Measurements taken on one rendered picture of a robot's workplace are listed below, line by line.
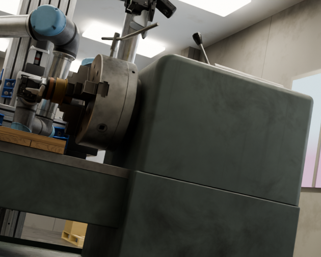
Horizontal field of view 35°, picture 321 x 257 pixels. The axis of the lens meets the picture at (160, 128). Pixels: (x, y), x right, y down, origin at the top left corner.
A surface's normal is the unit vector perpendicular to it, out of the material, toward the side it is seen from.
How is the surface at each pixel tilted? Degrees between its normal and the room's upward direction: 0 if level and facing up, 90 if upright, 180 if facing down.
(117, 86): 79
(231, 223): 90
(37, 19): 89
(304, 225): 90
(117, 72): 59
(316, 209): 90
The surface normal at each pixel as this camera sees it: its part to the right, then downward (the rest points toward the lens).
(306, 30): -0.90, -0.24
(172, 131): 0.34, -0.09
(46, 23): -0.18, -0.21
